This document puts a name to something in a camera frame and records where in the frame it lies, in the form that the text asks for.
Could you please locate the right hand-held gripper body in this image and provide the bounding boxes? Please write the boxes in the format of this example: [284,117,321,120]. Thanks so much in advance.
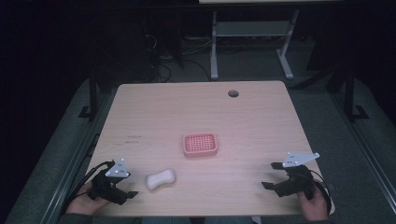
[274,151,321,201]

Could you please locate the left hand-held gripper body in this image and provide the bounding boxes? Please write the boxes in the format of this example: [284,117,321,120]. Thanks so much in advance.
[88,158,132,206]

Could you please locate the person's left hand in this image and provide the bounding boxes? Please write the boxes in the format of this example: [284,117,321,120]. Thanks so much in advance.
[65,181,110,217]

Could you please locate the person's right hand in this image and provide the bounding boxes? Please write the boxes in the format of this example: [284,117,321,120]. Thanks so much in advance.
[296,184,330,222]

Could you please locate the white soap bar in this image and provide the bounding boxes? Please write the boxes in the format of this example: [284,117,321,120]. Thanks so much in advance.
[145,167,177,191]

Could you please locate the pink soap dish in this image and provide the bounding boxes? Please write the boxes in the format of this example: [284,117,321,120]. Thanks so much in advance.
[182,132,219,159]

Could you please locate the black metal stand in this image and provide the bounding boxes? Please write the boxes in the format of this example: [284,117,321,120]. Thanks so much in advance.
[78,69,101,123]
[343,66,370,123]

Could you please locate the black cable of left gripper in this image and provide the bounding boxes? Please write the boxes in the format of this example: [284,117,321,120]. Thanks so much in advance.
[61,160,116,214]

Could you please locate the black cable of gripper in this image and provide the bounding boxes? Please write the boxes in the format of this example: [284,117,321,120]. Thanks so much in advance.
[61,160,116,214]
[309,169,333,217]

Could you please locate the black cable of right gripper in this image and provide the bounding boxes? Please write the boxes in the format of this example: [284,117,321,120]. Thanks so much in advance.
[309,169,333,217]

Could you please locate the metal floor rail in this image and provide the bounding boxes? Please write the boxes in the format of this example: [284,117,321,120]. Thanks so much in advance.
[39,92,112,224]
[329,91,396,206]

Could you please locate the cables on floor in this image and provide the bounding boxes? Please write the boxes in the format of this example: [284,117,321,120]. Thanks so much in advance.
[143,32,214,83]

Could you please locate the white metal desk frame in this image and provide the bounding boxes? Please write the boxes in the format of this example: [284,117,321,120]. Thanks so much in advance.
[209,8,301,80]

